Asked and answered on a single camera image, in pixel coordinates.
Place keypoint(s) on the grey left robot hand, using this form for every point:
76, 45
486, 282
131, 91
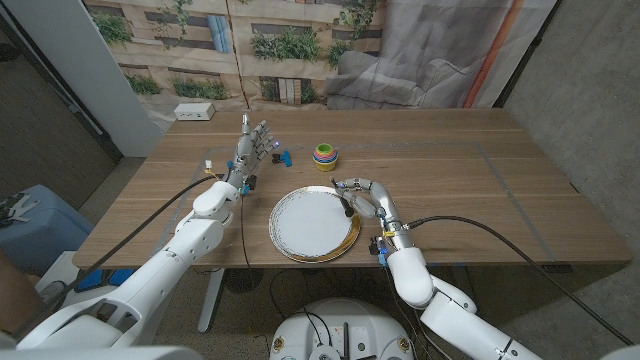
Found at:
246, 152

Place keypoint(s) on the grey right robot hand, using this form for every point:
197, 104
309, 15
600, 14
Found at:
385, 200

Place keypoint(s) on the black makeup brush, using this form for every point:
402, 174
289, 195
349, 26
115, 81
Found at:
348, 209

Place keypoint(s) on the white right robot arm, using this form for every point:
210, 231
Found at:
412, 280

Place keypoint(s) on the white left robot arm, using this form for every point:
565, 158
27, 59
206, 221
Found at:
165, 270

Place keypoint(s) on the stacked colourful toy cups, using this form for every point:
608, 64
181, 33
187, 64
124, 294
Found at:
325, 159

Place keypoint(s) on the white plate with gold rim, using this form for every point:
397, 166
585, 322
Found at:
310, 227

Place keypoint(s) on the blue clip with black tips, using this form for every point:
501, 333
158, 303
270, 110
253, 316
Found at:
286, 159

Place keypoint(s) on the white power strip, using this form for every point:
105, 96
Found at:
194, 111

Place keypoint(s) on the printed backdrop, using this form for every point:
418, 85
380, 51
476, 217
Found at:
300, 75

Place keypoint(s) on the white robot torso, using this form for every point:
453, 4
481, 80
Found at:
345, 320

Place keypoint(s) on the black round base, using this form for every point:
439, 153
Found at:
242, 281

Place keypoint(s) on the white table leg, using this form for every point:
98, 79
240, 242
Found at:
210, 305

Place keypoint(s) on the blue plastic object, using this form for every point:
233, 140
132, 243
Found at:
117, 276

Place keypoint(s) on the black backdrop stand pole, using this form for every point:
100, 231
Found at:
527, 52

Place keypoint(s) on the blue storage bin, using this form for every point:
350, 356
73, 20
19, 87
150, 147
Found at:
45, 235

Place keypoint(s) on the white box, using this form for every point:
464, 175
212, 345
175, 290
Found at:
60, 270

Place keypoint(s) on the grey metal tool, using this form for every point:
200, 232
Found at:
17, 212

